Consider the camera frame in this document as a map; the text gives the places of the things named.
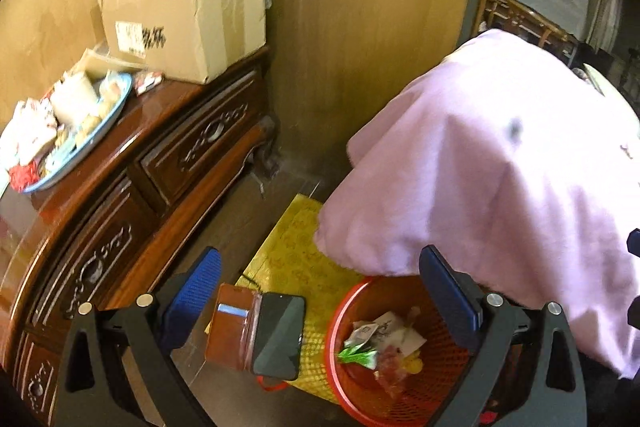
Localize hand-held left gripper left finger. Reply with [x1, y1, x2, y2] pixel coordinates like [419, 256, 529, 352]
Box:
[52, 247, 223, 427]

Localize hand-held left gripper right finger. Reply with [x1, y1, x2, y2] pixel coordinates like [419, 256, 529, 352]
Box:
[419, 245, 588, 427]

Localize red mesh wastebasket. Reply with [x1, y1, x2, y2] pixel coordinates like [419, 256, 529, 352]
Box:
[326, 276, 488, 427]

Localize crumpled white printed paper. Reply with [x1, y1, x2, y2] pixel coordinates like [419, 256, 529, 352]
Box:
[350, 311, 427, 359]

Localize red crumpled wrapper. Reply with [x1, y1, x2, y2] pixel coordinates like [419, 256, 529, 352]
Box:
[374, 346, 422, 394]

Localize smartphone in brown wallet case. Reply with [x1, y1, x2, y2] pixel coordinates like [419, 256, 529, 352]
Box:
[205, 283, 307, 380]

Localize green and white wrapper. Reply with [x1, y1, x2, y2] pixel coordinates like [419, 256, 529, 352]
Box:
[337, 343, 379, 369]

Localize yellow patterned bag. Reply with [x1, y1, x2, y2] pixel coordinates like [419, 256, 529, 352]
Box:
[235, 194, 368, 405]

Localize purple printed blanket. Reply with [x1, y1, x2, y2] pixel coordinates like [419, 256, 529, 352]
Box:
[315, 29, 640, 380]

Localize carved dark wooden dresser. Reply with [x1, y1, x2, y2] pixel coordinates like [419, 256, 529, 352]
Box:
[0, 47, 281, 427]

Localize blue round plate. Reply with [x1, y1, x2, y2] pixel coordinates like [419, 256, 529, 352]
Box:
[20, 72, 135, 194]

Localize red and white snack packet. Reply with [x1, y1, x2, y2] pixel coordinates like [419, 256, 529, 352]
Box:
[132, 71, 165, 96]

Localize blue tray of snacks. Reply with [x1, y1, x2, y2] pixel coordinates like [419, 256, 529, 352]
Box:
[0, 69, 126, 188]

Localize plain wooden cabinet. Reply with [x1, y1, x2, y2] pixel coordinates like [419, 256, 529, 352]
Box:
[252, 0, 490, 190]

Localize open cardboard box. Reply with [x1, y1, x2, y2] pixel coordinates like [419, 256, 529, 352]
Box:
[95, 0, 268, 85]

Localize wooden armchair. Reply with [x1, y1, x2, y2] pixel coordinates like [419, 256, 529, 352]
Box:
[472, 0, 576, 64]

